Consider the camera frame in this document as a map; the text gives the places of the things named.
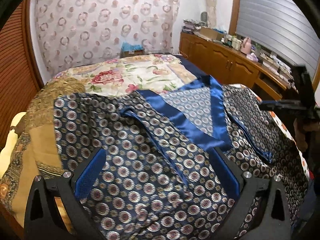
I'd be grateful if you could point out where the orange print white bedsheet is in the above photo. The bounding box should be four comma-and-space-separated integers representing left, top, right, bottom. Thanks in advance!
248, 94, 310, 180

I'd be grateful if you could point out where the wooden louvered wardrobe door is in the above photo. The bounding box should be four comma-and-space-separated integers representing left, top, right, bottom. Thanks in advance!
0, 0, 44, 148

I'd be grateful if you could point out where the blue topped box behind bed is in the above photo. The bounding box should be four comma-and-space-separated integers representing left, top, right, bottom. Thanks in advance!
120, 42, 145, 58

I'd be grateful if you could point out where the cardboard box on cabinet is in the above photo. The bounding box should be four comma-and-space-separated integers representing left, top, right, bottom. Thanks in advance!
199, 27, 225, 41

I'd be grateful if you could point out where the yellow Pikachu plush toy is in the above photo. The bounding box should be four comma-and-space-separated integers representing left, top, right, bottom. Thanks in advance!
0, 112, 26, 178

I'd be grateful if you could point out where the floral quilt on bed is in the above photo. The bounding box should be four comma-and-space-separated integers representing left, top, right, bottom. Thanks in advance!
52, 54, 196, 96

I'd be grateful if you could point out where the navy patterned satin pajama top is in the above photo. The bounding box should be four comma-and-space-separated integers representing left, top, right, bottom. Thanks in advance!
53, 76, 308, 239

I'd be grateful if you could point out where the grey zebra window blind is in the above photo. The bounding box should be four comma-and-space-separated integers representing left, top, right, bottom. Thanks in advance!
236, 0, 319, 76

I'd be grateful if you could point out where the long wooden sideboard cabinet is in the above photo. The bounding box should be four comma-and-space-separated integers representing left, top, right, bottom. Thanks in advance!
179, 32, 298, 100

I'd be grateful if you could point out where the pink circle patterned curtain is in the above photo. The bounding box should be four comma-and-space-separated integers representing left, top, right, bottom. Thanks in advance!
31, 0, 180, 78

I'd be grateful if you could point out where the person's right hand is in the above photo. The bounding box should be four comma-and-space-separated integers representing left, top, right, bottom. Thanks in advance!
293, 119, 319, 152

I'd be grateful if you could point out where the beige tied side curtain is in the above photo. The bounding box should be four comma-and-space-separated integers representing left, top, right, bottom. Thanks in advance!
206, 0, 217, 28

